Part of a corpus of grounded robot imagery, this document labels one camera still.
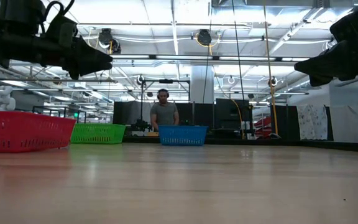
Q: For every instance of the black metal railing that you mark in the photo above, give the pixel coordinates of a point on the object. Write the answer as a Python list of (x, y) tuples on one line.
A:
[(57, 108)]

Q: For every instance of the black headphones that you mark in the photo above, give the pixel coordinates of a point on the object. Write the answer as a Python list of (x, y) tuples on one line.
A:
[(158, 95)]

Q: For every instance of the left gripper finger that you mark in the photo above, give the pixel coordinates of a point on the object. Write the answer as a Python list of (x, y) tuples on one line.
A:
[(87, 54), (85, 69)]

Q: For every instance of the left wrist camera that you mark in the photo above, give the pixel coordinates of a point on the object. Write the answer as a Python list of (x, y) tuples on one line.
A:
[(62, 31)]

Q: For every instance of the blue plastic basket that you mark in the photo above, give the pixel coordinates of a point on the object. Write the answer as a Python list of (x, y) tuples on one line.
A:
[(182, 135)]

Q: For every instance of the grey curtain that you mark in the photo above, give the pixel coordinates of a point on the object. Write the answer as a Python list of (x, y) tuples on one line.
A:
[(346, 124)]

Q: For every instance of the white patterned curtain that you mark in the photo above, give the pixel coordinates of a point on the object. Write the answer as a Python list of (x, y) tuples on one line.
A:
[(312, 123)]

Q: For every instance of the red tool cart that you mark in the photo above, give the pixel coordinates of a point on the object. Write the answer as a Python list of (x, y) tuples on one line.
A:
[(263, 126)]

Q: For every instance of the green plastic basket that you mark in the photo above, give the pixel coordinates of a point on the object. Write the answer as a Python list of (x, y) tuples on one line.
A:
[(96, 133)]

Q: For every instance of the black metal gantry frame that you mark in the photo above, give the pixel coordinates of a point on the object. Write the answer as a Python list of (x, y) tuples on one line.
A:
[(179, 81)]

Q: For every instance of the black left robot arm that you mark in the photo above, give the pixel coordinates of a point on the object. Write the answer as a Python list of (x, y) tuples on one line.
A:
[(20, 12)]

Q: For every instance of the red plastic basket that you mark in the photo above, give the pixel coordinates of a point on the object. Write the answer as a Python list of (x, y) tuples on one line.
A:
[(20, 130)]

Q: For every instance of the green exit sign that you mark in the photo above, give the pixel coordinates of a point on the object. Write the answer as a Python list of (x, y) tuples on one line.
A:
[(76, 114)]

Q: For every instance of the long ceiling light strip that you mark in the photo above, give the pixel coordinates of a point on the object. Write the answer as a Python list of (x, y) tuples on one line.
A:
[(182, 57)]

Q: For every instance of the dark grey partition panel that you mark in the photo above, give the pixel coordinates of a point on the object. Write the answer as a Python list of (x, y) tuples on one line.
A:
[(121, 115)]

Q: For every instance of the black partition panel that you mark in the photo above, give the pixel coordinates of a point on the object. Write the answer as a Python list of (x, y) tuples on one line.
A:
[(225, 113), (197, 113), (287, 124)]

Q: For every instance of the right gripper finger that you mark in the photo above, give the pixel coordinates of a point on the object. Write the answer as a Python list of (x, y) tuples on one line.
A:
[(331, 63), (319, 81)]

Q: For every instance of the white building column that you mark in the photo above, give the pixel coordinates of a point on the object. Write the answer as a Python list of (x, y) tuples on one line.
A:
[(202, 87)]

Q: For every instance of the black background robot arm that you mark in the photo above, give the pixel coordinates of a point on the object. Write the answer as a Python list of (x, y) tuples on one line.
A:
[(141, 126)]

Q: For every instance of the person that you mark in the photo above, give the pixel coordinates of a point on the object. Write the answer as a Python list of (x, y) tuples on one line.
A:
[(164, 113)]

